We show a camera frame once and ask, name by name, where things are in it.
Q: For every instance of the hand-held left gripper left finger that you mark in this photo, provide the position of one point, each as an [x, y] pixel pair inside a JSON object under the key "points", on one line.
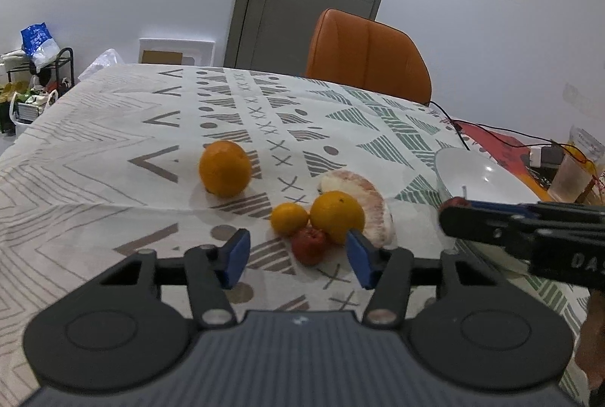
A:
{"points": [[236, 258]]}

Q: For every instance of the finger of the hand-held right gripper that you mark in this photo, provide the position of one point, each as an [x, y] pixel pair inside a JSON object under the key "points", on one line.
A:
{"points": [[510, 209], [477, 222]]}

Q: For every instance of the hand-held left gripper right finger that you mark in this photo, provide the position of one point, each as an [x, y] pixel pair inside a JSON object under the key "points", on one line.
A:
{"points": [[361, 258]]}

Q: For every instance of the small red fruit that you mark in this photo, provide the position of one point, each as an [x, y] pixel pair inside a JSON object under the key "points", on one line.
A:
{"points": [[452, 200], [309, 247]]}

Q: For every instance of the white plate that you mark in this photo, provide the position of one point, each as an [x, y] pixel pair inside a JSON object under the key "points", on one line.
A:
{"points": [[482, 175]]}

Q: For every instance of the person's right forearm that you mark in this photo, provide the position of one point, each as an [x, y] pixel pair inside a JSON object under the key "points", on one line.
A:
{"points": [[595, 336]]}

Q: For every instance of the large orange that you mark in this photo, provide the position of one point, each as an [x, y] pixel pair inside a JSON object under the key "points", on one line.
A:
{"points": [[336, 217], [225, 168]]}

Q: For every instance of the pale peeled pomelo segment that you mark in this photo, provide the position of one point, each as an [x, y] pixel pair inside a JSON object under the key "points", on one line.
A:
{"points": [[366, 199]]}

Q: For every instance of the white power adapter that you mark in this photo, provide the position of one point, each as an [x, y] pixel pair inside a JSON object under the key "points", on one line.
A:
{"points": [[543, 156]]}

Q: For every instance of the small tangerine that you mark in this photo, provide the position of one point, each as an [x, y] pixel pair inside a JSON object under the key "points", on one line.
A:
{"points": [[289, 219]]}

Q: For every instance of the clear plastic cup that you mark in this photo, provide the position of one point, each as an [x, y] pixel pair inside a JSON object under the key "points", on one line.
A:
{"points": [[569, 176]]}

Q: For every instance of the red and orange mat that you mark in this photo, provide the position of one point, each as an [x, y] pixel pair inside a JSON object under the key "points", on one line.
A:
{"points": [[501, 142]]}

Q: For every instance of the clear snack bag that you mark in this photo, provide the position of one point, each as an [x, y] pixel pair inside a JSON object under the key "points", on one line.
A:
{"points": [[588, 144]]}

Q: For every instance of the patterned tablecloth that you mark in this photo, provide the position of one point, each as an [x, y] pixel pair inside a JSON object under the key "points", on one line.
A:
{"points": [[94, 142]]}

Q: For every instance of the orange chair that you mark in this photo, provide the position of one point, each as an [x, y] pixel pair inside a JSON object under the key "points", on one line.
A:
{"points": [[368, 52]]}

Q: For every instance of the clear plastic bag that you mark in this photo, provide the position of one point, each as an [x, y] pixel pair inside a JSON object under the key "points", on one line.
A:
{"points": [[101, 63]]}

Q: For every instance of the white plastic bag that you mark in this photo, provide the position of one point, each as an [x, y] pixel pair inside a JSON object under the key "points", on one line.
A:
{"points": [[29, 116]]}

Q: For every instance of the black metal rack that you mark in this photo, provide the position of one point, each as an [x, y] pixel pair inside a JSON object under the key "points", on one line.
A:
{"points": [[66, 62]]}

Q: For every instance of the blue and white bag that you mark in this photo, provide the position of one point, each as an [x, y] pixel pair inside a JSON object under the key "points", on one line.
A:
{"points": [[38, 45]]}

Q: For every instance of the white picture frame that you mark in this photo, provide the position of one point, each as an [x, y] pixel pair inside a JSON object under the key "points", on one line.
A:
{"points": [[176, 45]]}

